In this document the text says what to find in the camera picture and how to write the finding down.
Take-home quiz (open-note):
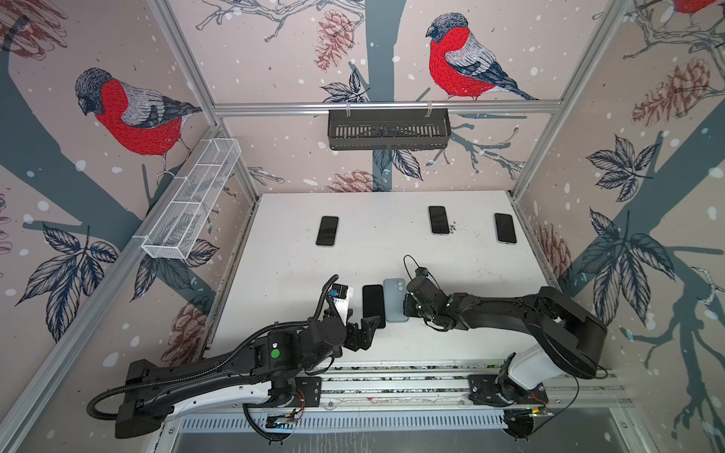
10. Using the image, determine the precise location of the black hanging basket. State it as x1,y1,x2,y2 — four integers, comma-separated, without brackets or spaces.
328,109,451,151

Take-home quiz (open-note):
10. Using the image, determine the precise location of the white wire mesh basket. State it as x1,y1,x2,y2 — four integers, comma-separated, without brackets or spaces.
142,138,241,260

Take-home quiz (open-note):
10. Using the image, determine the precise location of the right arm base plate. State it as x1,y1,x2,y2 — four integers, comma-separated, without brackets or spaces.
467,374,549,408

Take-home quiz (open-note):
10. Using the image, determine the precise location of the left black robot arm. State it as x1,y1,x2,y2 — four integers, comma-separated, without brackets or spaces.
114,316,381,439

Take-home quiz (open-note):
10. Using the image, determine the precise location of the aluminium mounting rail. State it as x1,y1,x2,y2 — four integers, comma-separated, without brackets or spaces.
160,361,619,414

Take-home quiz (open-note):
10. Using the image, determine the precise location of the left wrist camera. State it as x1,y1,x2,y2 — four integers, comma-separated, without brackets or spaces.
330,283,353,326

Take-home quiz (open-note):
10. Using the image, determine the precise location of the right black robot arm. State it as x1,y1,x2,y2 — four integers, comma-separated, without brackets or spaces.
403,273,607,408

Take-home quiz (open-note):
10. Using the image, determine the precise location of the black corrugated cable hose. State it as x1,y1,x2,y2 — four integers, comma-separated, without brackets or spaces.
86,274,341,444

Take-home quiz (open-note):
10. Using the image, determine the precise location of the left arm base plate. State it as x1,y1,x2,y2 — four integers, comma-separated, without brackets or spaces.
248,376,322,409

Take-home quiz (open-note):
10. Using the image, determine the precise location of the black phone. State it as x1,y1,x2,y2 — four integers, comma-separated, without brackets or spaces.
494,213,517,245
315,216,339,247
429,206,450,235

